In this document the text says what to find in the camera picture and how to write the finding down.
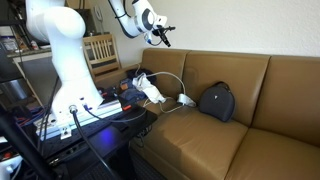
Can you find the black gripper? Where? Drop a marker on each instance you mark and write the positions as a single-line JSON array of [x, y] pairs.
[[158, 32]]

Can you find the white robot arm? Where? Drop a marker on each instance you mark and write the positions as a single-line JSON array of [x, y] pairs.
[[66, 60]]

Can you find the dark navy garment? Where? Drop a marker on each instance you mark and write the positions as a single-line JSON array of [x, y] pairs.
[[141, 74]]

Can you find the white crumpled cloth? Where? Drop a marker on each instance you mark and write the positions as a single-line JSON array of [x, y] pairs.
[[148, 88]]

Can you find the blue denim jeans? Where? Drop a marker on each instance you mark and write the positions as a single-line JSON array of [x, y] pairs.
[[128, 88]]

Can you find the wooden slatted chair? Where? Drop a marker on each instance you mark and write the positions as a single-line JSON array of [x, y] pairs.
[[101, 53]]

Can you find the dark grey headphone case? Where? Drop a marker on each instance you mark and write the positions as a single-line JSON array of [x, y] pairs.
[[217, 101]]

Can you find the orange red button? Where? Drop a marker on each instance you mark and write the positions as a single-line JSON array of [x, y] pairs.
[[126, 107]]

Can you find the aluminium robot mounting plate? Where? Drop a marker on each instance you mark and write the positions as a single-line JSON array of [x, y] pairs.
[[106, 108]]

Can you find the tan leather sofa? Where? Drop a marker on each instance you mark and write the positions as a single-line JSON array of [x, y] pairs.
[[216, 140]]

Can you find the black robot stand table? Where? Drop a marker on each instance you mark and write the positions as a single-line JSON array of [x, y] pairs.
[[110, 136]]

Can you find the cluttered kitchen counter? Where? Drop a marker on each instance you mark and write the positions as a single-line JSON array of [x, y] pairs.
[[28, 50]]

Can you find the black tripod pole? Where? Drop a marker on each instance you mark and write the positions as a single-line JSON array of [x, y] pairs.
[[23, 146]]

